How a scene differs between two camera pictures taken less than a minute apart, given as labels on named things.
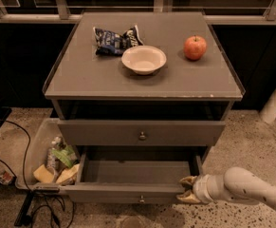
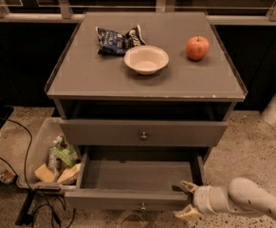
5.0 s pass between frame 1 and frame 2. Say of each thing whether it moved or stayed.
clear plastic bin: stayed
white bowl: stayed
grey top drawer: stayed
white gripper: moved
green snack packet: stayed
